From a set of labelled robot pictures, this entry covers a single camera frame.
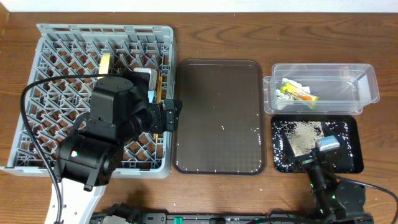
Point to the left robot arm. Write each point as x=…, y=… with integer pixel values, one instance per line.
x=120, y=111

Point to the grey dishwasher rack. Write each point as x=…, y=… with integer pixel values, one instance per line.
x=76, y=49

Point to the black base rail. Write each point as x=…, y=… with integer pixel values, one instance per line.
x=122, y=213

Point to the white tissue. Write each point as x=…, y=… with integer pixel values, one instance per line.
x=289, y=99

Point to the dark brown serving tray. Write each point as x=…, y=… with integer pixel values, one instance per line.
x=221, y=127

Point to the wooden chopstick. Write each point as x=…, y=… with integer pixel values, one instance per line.
x=159, y=88
x=156, y=135

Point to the spilled rice scraps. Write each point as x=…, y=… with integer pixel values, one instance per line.
x=301, y=137

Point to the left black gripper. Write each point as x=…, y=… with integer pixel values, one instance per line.
x=169, y=118

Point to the clear plastic bin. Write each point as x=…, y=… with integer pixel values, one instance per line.
x=341, y=88

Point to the green snack wrapper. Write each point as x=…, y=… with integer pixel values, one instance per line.
x=297, y=91

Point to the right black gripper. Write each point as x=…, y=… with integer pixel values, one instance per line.
x=303, y=163

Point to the yellow plate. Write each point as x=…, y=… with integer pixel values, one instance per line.
x=104, y=63

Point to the black tray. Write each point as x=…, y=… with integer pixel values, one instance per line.
x=323, y=118

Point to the light blue bowl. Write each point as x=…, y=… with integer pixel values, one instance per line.
x=151, y=96

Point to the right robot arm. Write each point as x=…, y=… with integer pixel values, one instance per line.
x=338, y=201

